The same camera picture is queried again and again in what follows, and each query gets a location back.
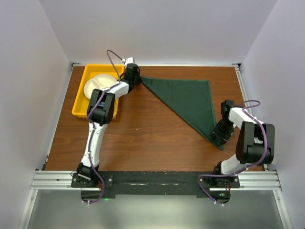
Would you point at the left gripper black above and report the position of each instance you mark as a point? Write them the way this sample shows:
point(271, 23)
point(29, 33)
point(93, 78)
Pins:
point(138, 80)

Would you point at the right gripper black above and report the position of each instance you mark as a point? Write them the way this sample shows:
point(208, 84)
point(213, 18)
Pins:
point(223, 137)

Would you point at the dark green cloth napkin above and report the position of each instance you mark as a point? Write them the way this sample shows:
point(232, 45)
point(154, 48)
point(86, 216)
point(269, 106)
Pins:
point(191, 100)

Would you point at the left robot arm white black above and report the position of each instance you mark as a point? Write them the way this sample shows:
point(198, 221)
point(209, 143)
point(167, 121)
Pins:
point(99, 114)

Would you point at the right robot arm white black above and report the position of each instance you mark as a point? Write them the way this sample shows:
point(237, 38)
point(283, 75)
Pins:
point(255, 145)

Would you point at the white divided plate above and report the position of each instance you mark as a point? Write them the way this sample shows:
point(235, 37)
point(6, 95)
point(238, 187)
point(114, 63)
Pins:
point(100, 81)

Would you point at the yellow plastic bin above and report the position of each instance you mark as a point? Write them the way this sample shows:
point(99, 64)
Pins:
point(81, 102)

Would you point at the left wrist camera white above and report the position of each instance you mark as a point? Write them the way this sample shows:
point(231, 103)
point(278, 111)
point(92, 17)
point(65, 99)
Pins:
point(128, 60)

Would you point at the aluminium table frame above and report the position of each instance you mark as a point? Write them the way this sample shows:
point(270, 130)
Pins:
point(146, 135)

